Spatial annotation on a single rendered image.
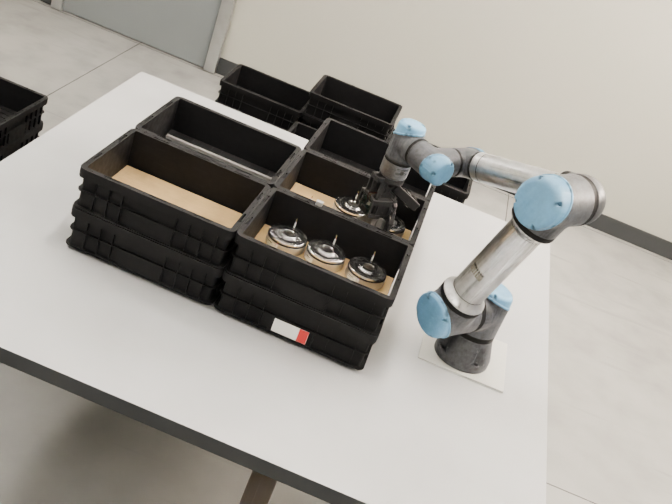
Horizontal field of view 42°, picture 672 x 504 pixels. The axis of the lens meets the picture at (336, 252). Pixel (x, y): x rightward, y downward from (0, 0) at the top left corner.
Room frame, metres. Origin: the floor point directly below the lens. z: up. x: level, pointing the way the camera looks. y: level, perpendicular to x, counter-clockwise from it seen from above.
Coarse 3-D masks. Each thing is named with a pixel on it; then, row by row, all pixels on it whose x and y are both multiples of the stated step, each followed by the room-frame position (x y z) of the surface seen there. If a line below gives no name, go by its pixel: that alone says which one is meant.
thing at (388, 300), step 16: (272, 192) 2.02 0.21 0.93; (256, 208) 1.91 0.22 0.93; (320, 208) 2.04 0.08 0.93; (352, 224) 2.03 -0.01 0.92; (240, 240) 1.76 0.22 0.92; (256, 240) 1.77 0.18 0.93; (400, 240) 2.04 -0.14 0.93; (272, 256) 1.76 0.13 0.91; (288, 256) 1.75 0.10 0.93; (304, 272) 1.75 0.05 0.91; (320, 272) 1.75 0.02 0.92; (400, 272) 1.88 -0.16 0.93; (352, 288) 1.74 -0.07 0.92; (368, 288) 1.75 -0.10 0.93; (384, 304) 1.74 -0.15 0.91
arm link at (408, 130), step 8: (400, 120) 2.13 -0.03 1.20; (408, 120) 2.14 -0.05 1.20; (416, 120) 2.16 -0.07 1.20; (400, 128) 2.11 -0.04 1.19; (408, 128) 2.10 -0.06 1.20; (416, 128) 2.10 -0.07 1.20; (424, 128) 2.13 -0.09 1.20; (392, 136) 2.13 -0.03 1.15; (400, 136) 2.10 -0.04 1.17; (408, 136) 2.10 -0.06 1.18; (416, 136) 2.10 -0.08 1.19; (424, 136) 2.12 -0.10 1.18; (392, 144) 2.11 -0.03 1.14; (400, 144) 2.09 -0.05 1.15; (408, 144) 2.08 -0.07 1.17; (392, 152) 2.10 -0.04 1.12; (400, 152) 2.09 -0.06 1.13; (392, 160) 2.10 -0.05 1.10; (400, 160) 2.10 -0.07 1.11
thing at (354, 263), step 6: (354, 258) 1.98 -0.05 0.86; (360, 258) 1.99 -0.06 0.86; (366, 258) 2.00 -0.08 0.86; (354, 264) 1.96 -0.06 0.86; (378, 264) 2.00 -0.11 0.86; (354, 270) 1.92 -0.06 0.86; (360, 270) 1.93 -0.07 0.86; (378, 270) 1.97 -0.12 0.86; (384, 270) 1.98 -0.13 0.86; (360, 276) 1.91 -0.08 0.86; (366, 276) 1.92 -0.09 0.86; (372, 276) 1.93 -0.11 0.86; (378, 276) 1.94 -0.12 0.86; (384, 276) 1.95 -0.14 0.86
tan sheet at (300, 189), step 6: (294, 186) 2.31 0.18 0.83; (300, 186) 2.32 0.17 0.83; (300, 192) 2.28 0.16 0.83; (306, 192) 2.30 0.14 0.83; (312, 192) 2.31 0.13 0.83; (318, 192) 2.33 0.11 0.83; (312, 198) 2.28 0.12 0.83; (318, 198) 2.29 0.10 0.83; (324, 198) 2.30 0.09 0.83; (330, 198) 2.32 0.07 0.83; (324, 204) 2.27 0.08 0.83; (330, 204) 2.28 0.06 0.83; (408, 234) 2.29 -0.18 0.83
